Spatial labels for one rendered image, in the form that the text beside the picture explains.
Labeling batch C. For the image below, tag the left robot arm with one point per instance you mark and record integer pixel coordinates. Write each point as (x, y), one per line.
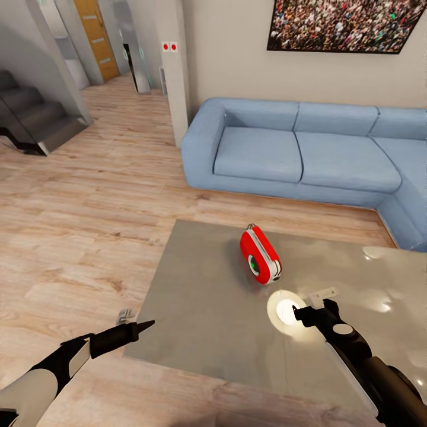
(24, 402)

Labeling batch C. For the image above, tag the radio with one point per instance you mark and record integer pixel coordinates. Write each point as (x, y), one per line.
(260, 255)

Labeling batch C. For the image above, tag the coffee table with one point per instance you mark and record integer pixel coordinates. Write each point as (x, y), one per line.
(212, 317)

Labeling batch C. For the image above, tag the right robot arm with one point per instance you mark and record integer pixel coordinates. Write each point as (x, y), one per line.
(386, 391)

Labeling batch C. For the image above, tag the sofa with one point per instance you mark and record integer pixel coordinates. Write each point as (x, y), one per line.
(367, 157)

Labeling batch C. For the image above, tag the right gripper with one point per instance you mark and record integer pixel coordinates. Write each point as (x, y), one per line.
(311, 316)

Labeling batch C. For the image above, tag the standing mirror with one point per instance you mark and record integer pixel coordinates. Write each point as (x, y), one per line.
(132, 50)

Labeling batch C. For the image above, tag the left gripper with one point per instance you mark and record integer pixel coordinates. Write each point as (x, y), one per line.
(125, 333)

